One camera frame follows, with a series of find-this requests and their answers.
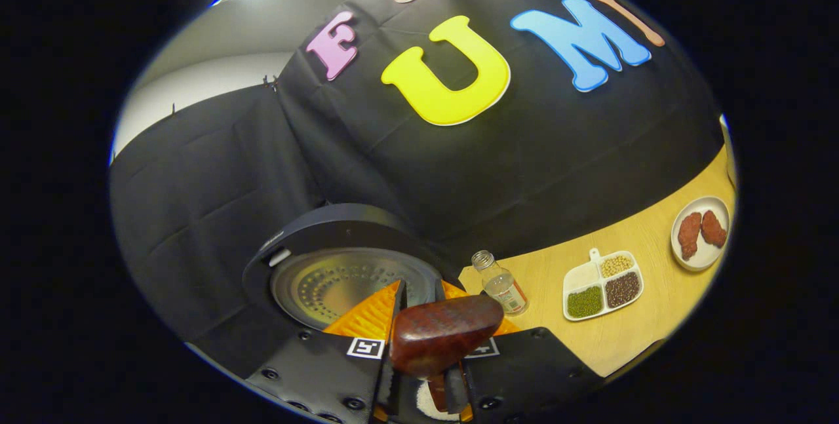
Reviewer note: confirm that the small clear glass bottle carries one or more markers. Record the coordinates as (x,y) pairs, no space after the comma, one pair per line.
(501,286)

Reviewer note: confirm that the round white plate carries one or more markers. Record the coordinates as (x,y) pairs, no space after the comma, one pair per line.
(704,257)

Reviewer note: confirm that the white divided bean dish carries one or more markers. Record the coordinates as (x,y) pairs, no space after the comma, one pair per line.
(580,276)

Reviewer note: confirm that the white rice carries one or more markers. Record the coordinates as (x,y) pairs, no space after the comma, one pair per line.
(425,404)

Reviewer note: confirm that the reddish wooden spoon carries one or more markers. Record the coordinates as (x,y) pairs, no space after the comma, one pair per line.
(446,335)

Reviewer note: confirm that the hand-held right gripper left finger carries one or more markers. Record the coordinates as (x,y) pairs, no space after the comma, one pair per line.
(314,371)

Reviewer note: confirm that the black backdrop cloth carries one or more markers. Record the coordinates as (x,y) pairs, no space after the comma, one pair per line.
(524,149)

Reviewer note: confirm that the silver black rice cooker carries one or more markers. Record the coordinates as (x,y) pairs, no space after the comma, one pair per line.
(314,286)

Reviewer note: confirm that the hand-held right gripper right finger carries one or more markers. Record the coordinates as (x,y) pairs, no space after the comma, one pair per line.
(524,378)

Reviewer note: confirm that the reddish meat piece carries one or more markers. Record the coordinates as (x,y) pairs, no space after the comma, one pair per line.
(688,235)
(713,229)

